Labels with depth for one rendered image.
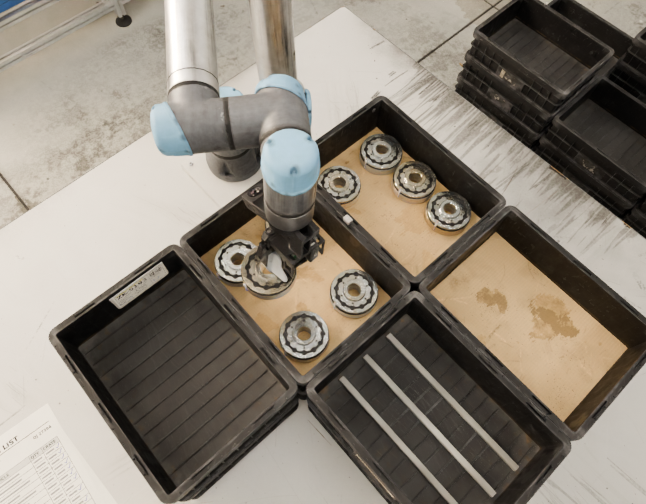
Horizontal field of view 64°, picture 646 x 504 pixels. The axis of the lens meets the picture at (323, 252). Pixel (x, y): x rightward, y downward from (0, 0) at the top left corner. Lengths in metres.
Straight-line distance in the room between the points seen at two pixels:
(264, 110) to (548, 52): 1.60
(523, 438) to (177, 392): 0.69
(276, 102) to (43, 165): 1.90
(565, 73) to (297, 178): 1.61
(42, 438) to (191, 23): 0.92
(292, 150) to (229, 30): 2.20
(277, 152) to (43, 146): 2.02
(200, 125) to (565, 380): 0.88
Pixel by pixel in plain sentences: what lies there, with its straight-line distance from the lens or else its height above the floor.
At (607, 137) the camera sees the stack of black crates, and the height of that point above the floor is 0.38.
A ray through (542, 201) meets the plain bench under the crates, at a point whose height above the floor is 0.70.
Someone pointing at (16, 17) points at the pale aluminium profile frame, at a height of 0.29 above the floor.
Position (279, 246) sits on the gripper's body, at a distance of 0.83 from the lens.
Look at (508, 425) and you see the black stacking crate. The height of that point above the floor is 0.83.
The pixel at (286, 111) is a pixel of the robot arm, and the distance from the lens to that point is 0.73.
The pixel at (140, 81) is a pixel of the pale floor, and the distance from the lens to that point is 2.69.
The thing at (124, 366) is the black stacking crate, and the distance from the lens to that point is 1.15.
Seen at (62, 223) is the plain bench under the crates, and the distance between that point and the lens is 1.49.
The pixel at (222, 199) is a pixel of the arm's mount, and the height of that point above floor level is 0.72.
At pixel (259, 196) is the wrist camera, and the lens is 0.87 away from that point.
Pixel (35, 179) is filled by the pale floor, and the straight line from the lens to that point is 2.52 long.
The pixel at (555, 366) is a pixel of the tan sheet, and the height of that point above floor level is 0.83.
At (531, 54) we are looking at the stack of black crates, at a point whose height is 0.49.
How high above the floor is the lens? 1.89
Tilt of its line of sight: 66 degrees down
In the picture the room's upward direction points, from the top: 3 degrees clockwise
